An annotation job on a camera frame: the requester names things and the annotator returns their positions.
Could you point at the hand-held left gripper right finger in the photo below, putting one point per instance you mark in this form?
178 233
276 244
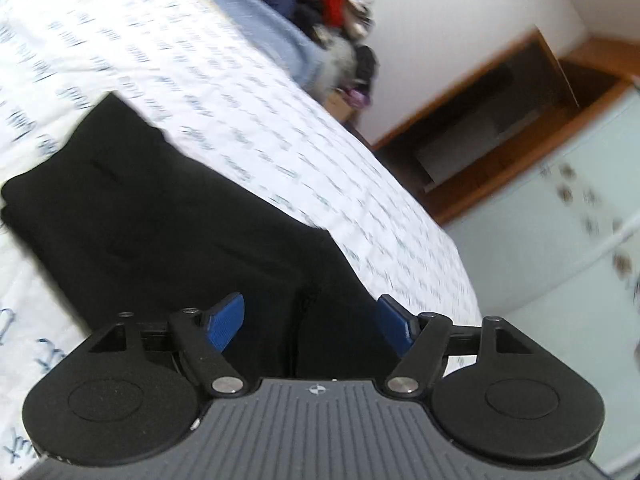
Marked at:
395 327

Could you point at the blue blanket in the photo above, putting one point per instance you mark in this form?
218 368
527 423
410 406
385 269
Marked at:
270 25

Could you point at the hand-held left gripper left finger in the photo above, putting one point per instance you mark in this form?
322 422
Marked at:
225 320

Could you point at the black pants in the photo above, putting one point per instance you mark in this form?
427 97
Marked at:
165 230

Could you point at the wooden wardrobe frame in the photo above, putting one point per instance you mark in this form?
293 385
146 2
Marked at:
480 125

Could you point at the white wardrobe door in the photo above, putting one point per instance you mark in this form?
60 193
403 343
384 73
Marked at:
540 260

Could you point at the white script-printed bedsheet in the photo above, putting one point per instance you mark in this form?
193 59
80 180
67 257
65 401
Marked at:
225 85

